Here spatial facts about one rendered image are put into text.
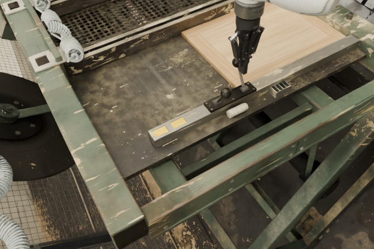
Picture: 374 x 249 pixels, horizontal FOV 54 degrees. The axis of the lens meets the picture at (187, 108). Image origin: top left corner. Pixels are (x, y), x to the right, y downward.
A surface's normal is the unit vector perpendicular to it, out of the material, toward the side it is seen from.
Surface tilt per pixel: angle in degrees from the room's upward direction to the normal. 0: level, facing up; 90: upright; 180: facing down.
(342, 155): 0
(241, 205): 0
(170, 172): 55
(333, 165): 0
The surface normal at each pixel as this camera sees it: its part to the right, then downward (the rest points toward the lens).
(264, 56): -0.04, -0.67
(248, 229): -0.72, -0.06
